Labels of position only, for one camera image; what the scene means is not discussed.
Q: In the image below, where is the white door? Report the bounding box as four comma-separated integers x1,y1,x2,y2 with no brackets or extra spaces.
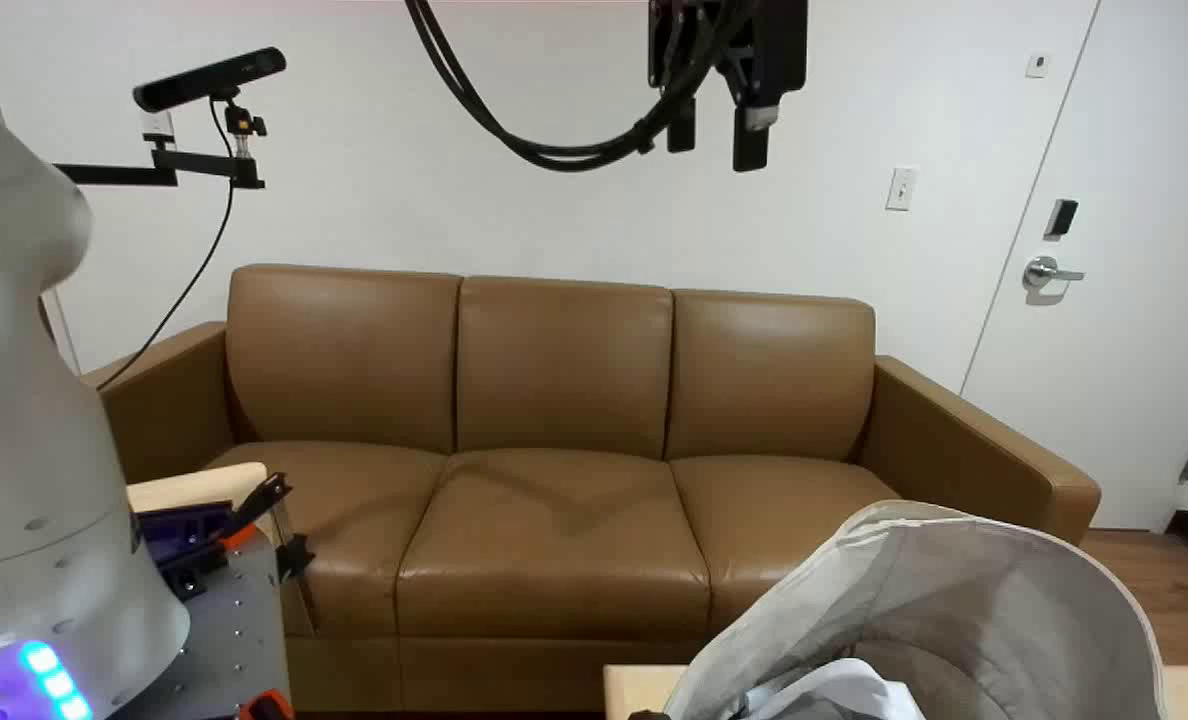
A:
963,0,1188,526

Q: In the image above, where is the white wall light switch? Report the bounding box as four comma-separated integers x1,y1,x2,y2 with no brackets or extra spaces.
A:
883,168,915,212

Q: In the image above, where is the brown leather couch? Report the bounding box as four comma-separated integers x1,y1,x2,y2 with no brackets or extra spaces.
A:
104,264,1099,717

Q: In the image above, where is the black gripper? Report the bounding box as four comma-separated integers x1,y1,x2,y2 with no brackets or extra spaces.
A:
646,0,806,173

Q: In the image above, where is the grey robot cart with clamps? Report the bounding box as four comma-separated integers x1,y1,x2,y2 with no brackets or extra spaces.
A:
116,461,299,720

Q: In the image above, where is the silver door handle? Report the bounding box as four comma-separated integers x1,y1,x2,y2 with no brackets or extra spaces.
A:
1019,257,1085,296

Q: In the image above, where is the black cable bundle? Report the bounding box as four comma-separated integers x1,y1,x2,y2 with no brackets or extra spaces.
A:
400,0,757,176

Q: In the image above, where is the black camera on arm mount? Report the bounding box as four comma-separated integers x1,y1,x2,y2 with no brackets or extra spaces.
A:
63,47,289,188

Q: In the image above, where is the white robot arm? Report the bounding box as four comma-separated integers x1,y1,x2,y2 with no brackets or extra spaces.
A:
0,125,723,713

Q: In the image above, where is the white clothing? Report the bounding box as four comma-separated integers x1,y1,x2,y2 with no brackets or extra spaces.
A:
745,659,923,720

